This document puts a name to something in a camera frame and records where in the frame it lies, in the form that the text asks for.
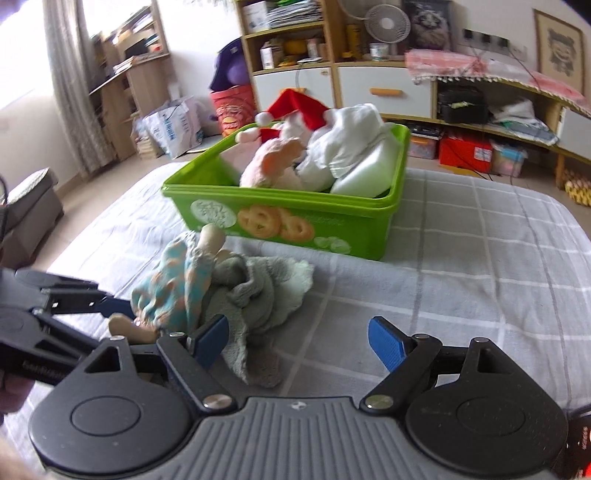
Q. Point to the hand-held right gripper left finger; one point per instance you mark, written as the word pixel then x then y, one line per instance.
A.
pixel 210 341

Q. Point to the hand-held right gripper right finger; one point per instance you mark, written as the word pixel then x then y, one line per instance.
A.
pixel 385 344

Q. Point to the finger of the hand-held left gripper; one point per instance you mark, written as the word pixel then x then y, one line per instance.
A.
pixel 115 308
pixel 60 281

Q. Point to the doll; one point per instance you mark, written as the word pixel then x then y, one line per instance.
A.
pixel 171 286

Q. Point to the grey-green towel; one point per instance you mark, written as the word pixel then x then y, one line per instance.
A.
pixel 263 300

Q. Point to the green plastic box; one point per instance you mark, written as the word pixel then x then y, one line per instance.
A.
pixel 277 226

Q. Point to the white foam block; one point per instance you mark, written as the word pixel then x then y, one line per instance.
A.
pixel 369 170

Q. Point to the pink fuzzy sock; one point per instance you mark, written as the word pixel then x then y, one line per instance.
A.
pixel 268 161

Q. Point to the white sock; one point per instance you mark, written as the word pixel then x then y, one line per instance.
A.
pixel 341 138

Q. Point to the santa plush red hat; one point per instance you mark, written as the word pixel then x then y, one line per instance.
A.
pixel 295 104

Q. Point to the person's left hand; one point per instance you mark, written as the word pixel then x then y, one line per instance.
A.
pixel 14 394

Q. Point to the grey ottoman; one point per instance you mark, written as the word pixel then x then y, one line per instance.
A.
pixel 27 207

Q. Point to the grey checked blanket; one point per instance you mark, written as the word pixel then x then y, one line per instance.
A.
pixel 461 277

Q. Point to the white shopping bag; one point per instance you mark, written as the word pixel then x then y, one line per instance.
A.
pixel 173 129

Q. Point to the grey patterned curtain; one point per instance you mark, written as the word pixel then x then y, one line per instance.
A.
pixel 74 92

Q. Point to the clear plastic storage box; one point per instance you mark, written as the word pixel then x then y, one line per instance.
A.
pixel 508 161
pixel 425 143

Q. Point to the red cardboard box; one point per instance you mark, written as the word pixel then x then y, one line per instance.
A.
pixel 464 154

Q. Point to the wooden bookshelf desk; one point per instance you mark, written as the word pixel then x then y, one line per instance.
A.
pixel 138 92

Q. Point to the red and black object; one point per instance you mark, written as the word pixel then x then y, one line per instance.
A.
pixel 577 447

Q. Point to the red printed bucket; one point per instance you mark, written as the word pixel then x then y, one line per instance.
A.
pixel 233 110

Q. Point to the white cabinet drawer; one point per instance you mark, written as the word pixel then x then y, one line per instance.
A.
pixel 360 101
pixel 577 134
pixel 277 90

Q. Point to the yellow egg tray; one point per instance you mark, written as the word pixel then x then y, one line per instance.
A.
pixel 579 189

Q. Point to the black bag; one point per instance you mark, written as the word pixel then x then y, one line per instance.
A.
pixel 461 105

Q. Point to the pile of papers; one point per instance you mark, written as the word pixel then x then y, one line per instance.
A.
pixel 521 120

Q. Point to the purple plush toy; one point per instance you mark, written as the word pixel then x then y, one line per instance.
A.
pixel 231 64

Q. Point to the low wooden cabinet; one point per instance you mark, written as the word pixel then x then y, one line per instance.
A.
pixel 549 110

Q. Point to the pink checked cloth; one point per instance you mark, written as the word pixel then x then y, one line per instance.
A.
pixel 443 64

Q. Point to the small white carton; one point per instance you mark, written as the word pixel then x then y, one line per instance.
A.
pixel 270 56

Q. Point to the white green cup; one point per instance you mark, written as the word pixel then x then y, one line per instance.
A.
pixel 378 51

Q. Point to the yellow can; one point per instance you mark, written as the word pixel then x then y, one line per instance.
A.
pixel 354 41

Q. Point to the tall wooden shelf cabinet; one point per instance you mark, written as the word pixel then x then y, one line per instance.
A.
pixel 330 41

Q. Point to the white desk fan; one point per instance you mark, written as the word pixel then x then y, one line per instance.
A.
pixel 385 23

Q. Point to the framed cat picture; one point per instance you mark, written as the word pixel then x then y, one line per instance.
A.
pixel 427 25

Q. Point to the white carton box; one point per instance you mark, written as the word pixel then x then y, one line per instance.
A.
pixel 255 16

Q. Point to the stack of papers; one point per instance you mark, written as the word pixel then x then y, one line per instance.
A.
pixel 293 14

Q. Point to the framed cartoon portrait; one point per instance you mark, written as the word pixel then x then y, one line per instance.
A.
pixel 559 46

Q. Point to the wall power outlets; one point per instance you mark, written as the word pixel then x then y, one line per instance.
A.
pixel 489 40

